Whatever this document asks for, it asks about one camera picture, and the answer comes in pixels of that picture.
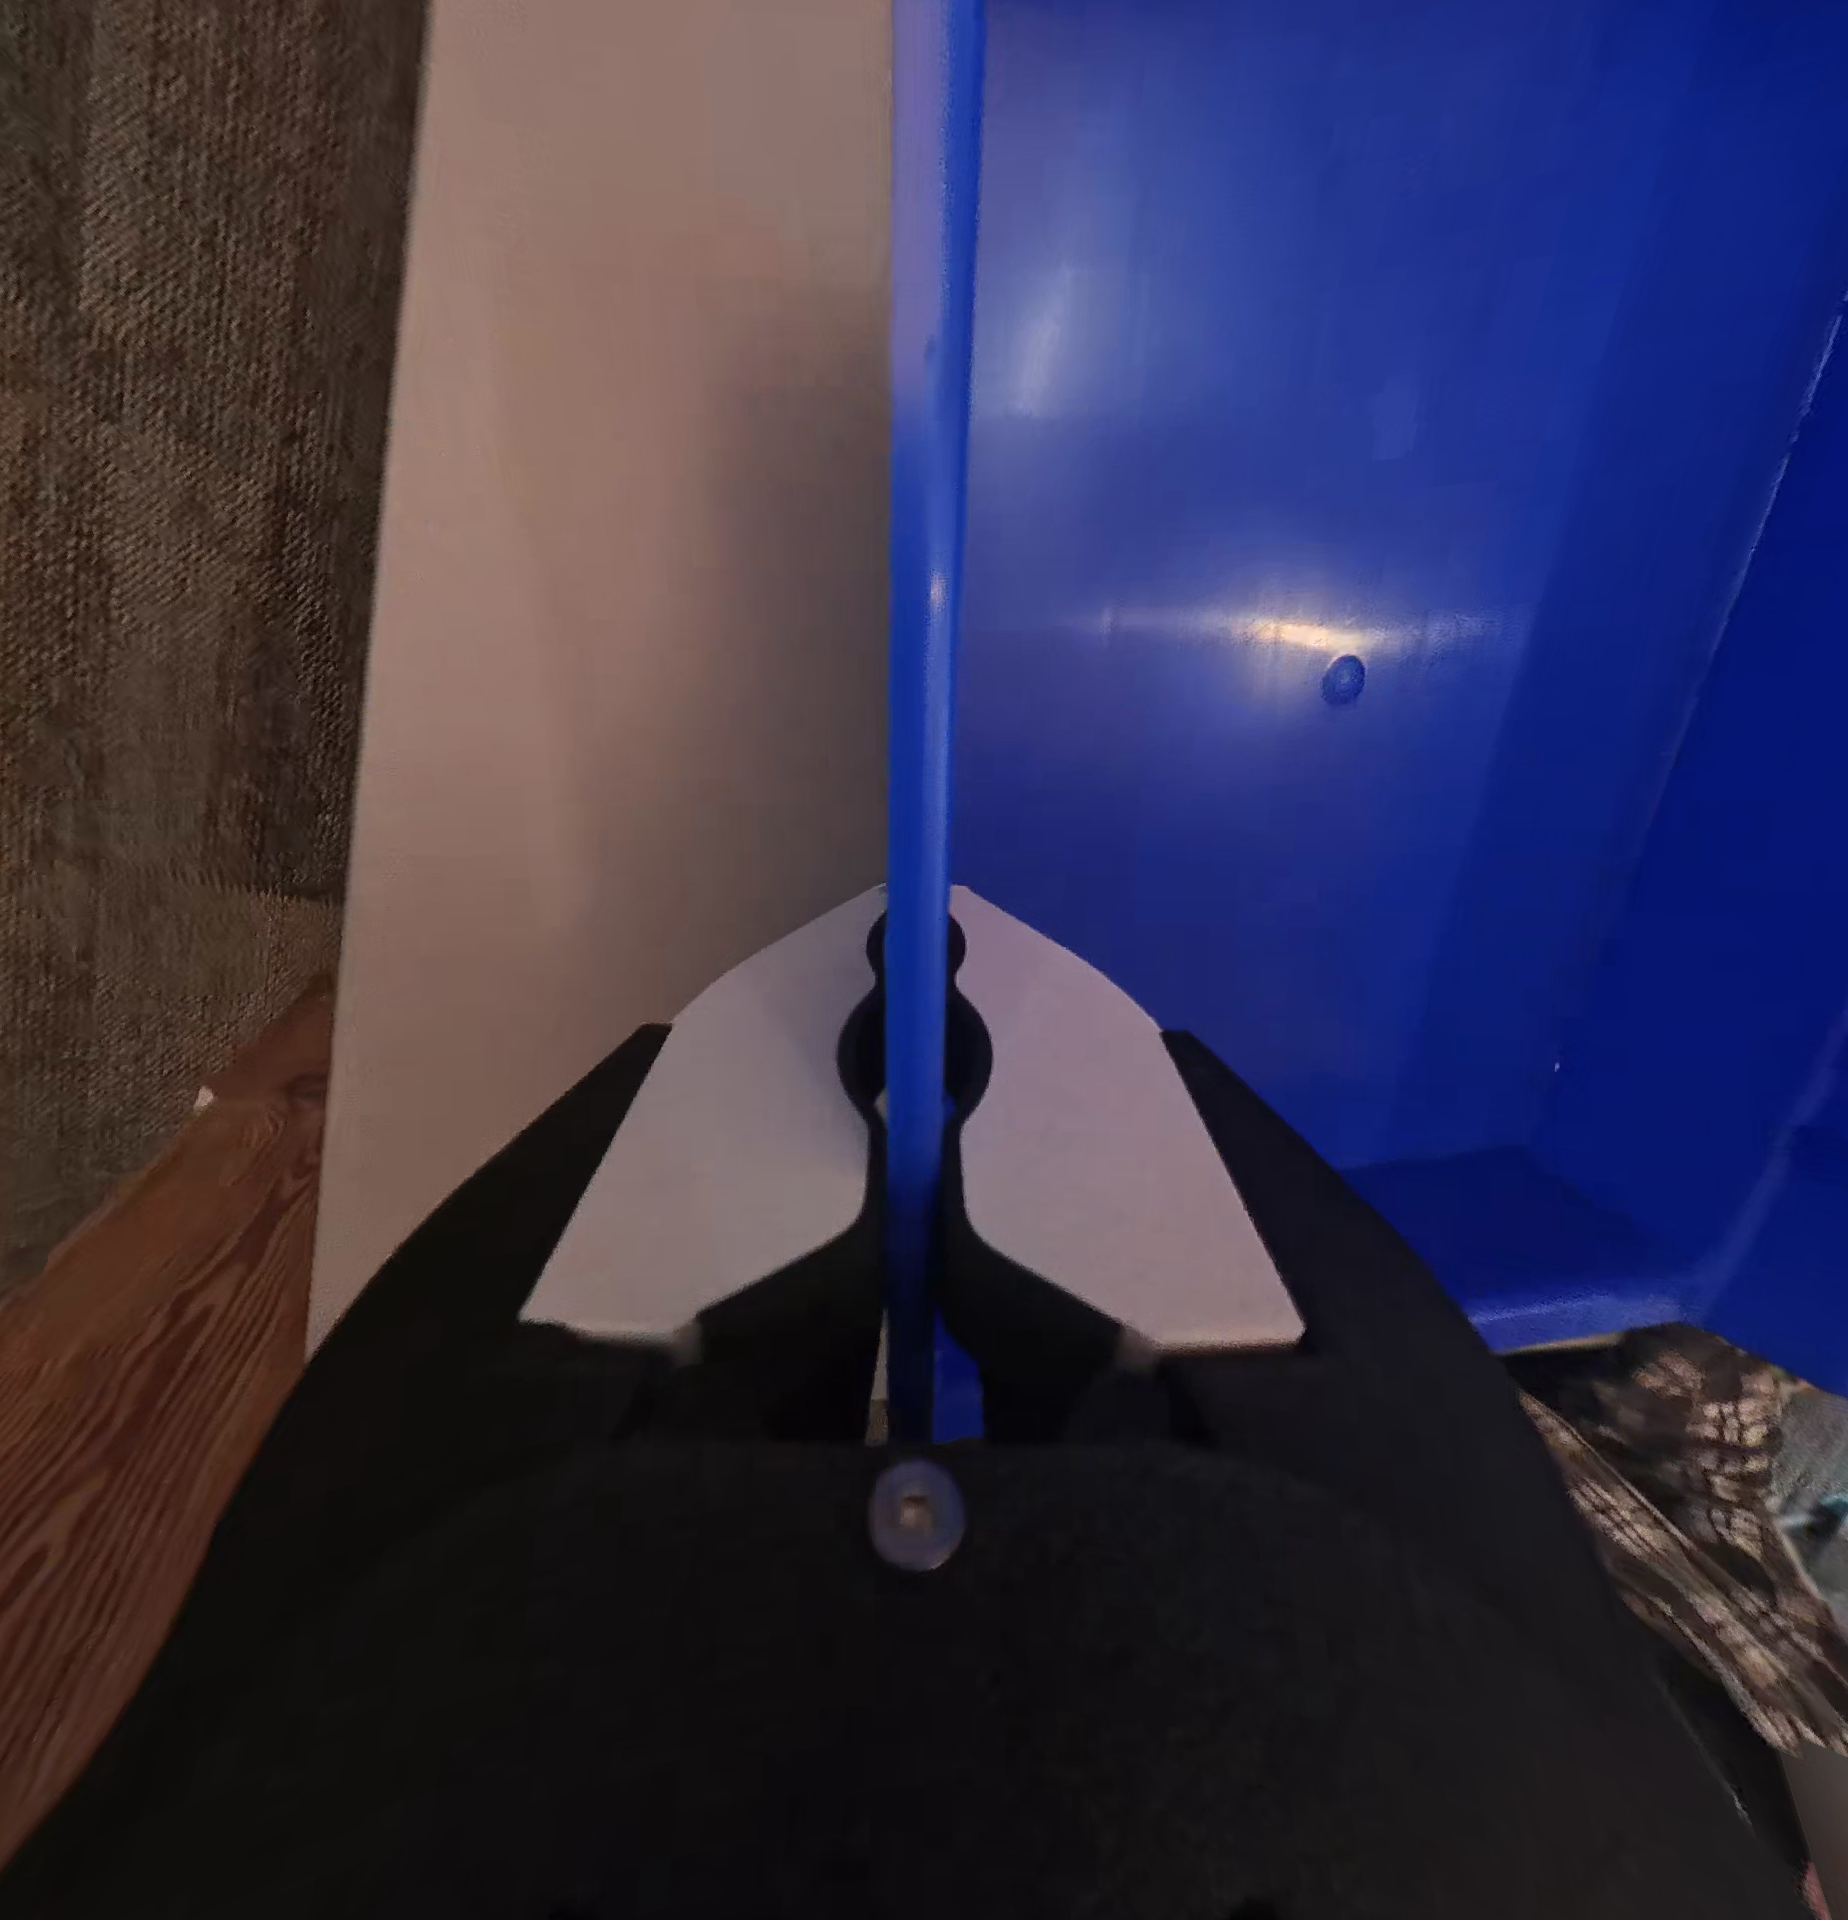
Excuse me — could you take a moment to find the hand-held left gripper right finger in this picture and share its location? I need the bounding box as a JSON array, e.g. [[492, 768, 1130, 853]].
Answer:
[[942, 884, 1305, 1448]]

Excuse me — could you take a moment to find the blue plastic bin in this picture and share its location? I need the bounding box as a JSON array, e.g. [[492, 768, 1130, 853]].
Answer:
[[884, 0, 1848, 1440]]

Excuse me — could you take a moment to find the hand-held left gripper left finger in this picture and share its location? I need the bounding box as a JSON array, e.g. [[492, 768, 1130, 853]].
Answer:
[[524, 884, 900, 1448]]

